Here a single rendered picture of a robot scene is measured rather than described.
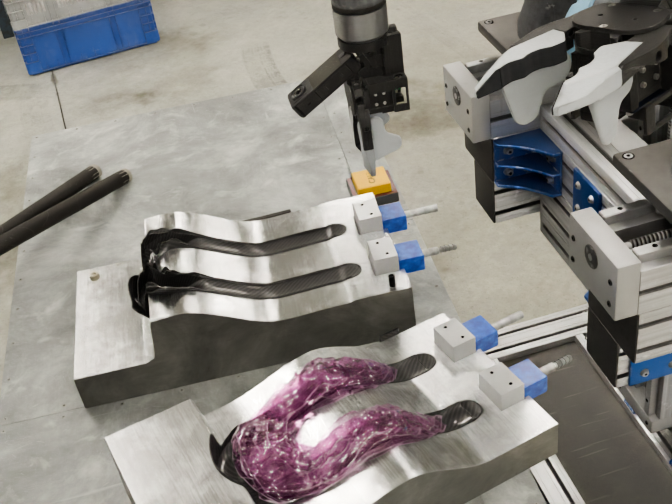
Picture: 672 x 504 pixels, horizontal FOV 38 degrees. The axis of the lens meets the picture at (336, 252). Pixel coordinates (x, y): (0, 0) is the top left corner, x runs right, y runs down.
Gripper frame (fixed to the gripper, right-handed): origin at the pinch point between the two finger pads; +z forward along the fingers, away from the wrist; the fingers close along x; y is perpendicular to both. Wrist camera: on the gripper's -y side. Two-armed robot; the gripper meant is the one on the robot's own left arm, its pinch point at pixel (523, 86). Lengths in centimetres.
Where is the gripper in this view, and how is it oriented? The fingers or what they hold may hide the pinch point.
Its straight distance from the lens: 69.0
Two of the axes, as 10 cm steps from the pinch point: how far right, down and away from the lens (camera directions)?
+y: 2.2, 8.3, 5.1
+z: -7.5, 4.8, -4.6
